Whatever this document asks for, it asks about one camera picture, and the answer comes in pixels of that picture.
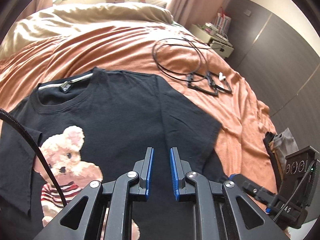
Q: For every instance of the black clothes hangers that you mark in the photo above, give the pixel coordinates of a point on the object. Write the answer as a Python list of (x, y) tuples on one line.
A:
[(216, 82)]

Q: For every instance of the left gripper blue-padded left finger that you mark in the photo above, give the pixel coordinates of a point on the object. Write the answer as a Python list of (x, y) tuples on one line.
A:
[(141, 191)]

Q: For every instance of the striped gift bag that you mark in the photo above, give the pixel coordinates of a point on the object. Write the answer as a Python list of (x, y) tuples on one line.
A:
[(222, 21)]

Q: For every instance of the cream bedside nightstand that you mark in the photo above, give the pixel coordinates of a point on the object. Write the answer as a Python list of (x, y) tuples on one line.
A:
[(218, 44)]

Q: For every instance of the orange-brown bed sheet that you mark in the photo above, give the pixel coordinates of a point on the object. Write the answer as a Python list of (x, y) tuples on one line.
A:
[(154, 49)]

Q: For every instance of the black teddy bear t-shirt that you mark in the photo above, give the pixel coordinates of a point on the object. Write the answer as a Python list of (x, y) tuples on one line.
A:
[(95, 126)]

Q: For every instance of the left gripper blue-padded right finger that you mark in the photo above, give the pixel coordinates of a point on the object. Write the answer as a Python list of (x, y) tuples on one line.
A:
[(179, 169)]

